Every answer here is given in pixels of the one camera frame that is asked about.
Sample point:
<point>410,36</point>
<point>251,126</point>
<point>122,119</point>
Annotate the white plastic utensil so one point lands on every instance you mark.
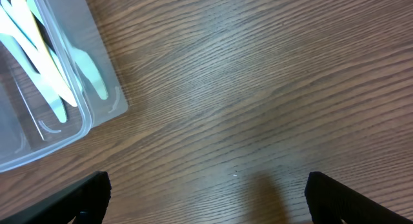
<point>43,63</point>

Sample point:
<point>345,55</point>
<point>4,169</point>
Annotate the yellow plastic knife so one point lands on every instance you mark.
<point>25,19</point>

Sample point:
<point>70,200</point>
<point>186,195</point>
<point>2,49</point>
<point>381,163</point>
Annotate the light blue plastic knife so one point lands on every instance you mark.
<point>48,93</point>

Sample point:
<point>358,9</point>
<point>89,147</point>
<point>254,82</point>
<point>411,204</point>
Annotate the pale blue plastic knife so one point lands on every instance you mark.
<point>81,58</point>

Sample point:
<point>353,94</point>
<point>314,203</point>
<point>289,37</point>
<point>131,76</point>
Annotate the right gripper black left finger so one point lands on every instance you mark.
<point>84,201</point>

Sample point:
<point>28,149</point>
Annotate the right clear plastic container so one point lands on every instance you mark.
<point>29,128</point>

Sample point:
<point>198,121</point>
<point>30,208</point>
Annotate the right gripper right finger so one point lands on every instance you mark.
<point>330,201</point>

